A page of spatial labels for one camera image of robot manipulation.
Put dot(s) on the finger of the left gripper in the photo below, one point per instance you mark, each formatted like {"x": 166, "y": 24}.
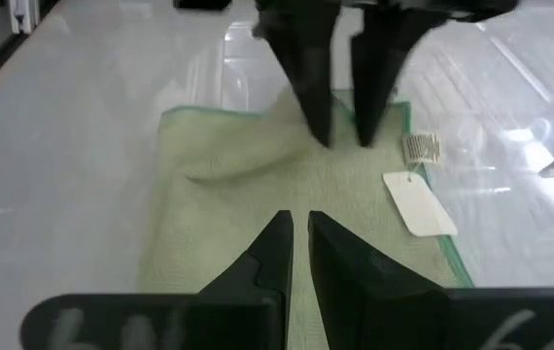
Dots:
{"x": 306, "y": 58}
{"x": 379, "y": 63}

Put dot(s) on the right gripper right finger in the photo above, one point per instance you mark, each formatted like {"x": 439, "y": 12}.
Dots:
{"x": 379, "y": 311}

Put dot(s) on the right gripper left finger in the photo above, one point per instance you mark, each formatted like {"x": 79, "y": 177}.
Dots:
{"x": 238, "y": 321}

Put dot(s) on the green microfiber towel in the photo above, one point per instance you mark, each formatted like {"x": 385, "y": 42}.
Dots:
{"x": 238, "y": 194}

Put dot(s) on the barcode fabric label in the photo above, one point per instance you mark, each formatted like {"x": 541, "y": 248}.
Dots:
{"x": 422, "y": 148}

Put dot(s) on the white paper hang tag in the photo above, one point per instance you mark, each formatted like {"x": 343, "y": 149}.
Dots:
{"x": 420, "y": 204}

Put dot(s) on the silver frame bracket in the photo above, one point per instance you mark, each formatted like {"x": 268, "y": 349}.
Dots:
{"x": 23, "y": 14}

